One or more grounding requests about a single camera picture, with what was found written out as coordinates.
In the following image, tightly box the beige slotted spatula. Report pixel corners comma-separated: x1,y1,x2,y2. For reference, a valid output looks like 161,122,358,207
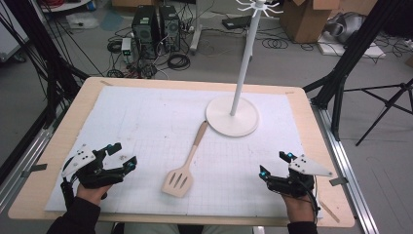
161,120,209,199

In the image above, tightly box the person's left hand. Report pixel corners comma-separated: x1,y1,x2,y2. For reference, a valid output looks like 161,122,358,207
76,183,111,207

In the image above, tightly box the small wooden stick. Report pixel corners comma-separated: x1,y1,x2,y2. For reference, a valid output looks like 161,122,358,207
319,200,341,224

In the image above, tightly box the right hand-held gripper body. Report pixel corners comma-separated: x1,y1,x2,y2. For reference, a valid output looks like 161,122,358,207
267,153,334,199

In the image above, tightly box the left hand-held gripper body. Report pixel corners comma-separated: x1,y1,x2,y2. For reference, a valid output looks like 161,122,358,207
60,143,125,190

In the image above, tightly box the grey rounded appliance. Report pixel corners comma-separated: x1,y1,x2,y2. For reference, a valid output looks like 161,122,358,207
323,11,366,44

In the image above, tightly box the flat black device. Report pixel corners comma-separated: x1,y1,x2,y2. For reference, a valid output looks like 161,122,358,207
221,15,253,31

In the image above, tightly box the black tripod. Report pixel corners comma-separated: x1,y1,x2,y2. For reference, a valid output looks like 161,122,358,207
343,77,413,147

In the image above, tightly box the grey metal clamp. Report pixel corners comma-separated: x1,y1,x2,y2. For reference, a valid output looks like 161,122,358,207
20,163,49,178
328,175,350,187

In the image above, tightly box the white hook rack stand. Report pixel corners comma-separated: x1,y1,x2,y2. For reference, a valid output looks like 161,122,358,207
205,0,284,138

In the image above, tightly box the white desk leg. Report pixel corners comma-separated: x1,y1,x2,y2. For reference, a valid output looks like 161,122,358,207
189,0,205,56

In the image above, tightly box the white foam board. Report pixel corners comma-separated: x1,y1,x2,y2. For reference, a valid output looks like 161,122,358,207
316,32,388,60

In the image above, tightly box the thin coiled black cable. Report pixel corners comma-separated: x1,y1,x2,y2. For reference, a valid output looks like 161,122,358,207
260,37,289,51

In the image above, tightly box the black metal frame stand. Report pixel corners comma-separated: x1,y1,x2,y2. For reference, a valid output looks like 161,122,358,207
302,0,413,142
0,0,92,130

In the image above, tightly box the brown cardboard box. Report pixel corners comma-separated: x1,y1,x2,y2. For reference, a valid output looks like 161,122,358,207
279,0,380,45

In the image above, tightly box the person's right hand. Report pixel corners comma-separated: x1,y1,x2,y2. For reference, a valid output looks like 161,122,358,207
281,193,316,224

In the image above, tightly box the small white power box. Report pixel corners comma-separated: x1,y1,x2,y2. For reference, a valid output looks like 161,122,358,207
120,37,133,63

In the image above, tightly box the aluminium rail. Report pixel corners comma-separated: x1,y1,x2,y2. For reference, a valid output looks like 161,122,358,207
0,106,62,215
311,102,380,234

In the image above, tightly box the black computer tower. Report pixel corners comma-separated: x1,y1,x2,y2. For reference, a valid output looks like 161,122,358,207
158,4,181,53
131,4,161,60

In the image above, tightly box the right hand-held gripper cable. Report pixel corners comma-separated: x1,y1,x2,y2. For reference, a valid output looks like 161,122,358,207
304,176,321,226

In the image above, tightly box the white grid mat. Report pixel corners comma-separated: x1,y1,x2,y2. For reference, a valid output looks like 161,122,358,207
44,85,324,219

